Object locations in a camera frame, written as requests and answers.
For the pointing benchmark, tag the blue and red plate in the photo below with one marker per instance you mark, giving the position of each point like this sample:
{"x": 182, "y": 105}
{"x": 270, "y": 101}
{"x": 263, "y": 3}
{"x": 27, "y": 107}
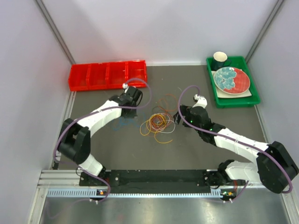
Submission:
{"x": 231, "y": 81}

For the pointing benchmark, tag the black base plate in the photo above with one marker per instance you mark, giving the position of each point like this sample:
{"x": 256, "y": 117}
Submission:
{"x": 200, "y": 177}

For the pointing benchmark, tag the green plastic tray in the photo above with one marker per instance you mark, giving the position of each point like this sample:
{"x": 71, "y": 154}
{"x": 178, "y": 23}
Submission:
{"x": 233, "y": 86}

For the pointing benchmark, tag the white square plate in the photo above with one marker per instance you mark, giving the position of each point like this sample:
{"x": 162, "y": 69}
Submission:
{"x": 247, "y": 94}

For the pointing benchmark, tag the dark green mug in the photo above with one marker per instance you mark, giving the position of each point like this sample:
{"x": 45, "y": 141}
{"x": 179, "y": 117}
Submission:
{"x": 220, "y": 60}

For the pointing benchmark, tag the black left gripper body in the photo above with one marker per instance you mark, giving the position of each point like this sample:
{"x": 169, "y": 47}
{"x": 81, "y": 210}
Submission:
{"x": 132, "y": 114}

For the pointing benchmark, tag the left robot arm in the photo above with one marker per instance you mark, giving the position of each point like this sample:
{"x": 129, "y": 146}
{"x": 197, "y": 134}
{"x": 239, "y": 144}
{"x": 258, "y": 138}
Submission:
{"x": 74, "y": 141}

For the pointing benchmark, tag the grey cable duct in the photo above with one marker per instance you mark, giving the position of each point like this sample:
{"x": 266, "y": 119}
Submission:
{"x": 97, "y": 193}

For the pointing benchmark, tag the red compartment bin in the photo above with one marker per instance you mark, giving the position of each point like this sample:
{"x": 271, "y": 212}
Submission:
{"x": 107, "y": 76}

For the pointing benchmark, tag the aluminium frame rail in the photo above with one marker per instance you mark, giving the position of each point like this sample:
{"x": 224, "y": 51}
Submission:
{"x": 253, "y": 204}

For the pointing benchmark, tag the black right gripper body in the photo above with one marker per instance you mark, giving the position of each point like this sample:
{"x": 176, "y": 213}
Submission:
{"x": 186, "y": 110}

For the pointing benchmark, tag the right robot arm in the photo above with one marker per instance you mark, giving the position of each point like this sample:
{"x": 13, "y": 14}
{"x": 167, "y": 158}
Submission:
{"x": 268, "y": 164}

